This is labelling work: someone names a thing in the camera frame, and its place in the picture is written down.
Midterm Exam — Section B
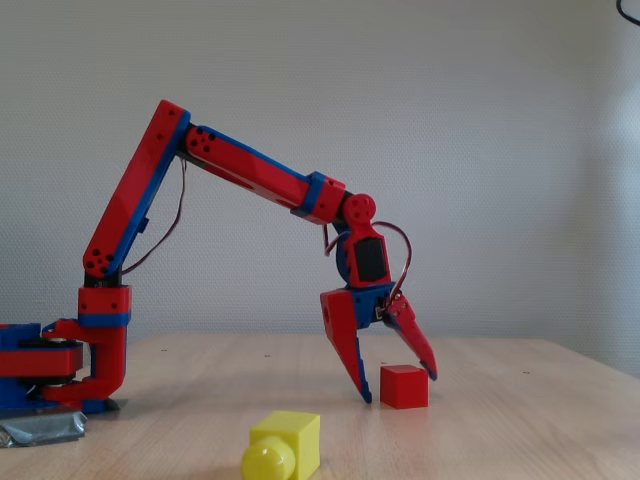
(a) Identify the red white black wrist wire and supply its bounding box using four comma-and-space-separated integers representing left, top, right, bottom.
322, 221, 414, 301

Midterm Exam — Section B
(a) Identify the black cable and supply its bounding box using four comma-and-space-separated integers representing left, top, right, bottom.
615, 0, 640, 27

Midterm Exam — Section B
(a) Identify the yellow block with round knob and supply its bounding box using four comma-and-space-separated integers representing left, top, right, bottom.
240, 410, 322, 480

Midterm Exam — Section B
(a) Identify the red white black arm wire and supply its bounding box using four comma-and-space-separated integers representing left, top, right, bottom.
121, 157, 190, 276

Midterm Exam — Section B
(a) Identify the grey duct tape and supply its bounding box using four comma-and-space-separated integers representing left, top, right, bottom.
0, 408, 87, 448

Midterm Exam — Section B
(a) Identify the red cube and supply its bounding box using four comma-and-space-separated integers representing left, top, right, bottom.
379, 364, 430, 410

